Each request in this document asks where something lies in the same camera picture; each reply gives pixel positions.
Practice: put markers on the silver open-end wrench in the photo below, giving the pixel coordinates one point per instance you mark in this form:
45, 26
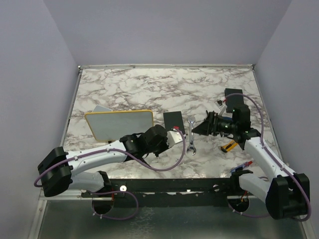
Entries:
191, 147

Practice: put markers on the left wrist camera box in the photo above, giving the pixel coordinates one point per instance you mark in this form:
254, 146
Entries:
175, 136

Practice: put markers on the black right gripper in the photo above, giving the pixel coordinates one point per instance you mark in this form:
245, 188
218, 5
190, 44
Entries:
210, 127

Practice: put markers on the black rectangular box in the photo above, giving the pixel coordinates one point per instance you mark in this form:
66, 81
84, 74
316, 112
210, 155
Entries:
234, 97

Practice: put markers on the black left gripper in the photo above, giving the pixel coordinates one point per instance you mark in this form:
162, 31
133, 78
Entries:
165, 147

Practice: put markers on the black flat rectangular pad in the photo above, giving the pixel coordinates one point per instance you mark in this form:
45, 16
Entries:
172, 119

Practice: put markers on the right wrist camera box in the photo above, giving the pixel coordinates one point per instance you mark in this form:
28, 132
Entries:
222, 107

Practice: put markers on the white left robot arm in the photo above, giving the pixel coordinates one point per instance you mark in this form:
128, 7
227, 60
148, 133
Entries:
59, 169

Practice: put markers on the yellow utility knife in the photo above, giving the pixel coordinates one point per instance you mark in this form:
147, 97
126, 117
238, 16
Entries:
228, 147

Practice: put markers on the black front mounting rail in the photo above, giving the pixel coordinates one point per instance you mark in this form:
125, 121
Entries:
188, 192

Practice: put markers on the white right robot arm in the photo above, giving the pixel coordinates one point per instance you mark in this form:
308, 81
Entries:
286, 193

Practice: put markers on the yellow framed whiteboard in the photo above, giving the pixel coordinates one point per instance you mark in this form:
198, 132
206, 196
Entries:
110, 126

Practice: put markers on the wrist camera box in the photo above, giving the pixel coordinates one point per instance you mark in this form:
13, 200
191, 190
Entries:
222, 107
175, 136

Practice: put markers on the grey square eraser pad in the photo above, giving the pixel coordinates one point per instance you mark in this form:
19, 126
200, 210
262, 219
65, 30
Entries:
99, 109

